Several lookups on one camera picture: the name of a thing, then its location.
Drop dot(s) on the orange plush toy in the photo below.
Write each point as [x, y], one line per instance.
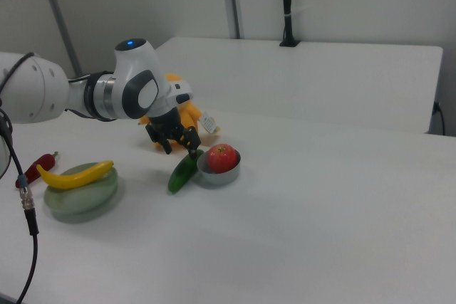
[189, 117]

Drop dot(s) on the pale green plate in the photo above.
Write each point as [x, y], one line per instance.
[80, 199]

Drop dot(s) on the small metal bowl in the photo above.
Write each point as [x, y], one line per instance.
[219, 178]

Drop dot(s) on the white table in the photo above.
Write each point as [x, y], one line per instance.
[303, 79]

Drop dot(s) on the black pole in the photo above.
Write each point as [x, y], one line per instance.
[287, 1]

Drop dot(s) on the yellow banana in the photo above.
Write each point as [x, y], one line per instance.
[75, 177]

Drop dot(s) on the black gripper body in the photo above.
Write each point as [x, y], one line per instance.
[165, 124]

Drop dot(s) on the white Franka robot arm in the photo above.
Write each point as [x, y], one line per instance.
[140, 79]

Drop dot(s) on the red chili pepper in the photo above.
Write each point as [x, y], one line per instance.
[44, 161]

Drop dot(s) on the white paper tag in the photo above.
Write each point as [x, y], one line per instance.
[208, 124]

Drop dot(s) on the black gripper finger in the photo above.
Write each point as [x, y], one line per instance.
[166, 146]
[191, 140]

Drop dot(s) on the red apple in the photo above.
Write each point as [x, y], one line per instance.
[222, 158]

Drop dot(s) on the green cucumber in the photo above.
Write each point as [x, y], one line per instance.
[181, 174]

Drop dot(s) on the black pole base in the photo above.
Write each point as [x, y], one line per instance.
[289, 43]

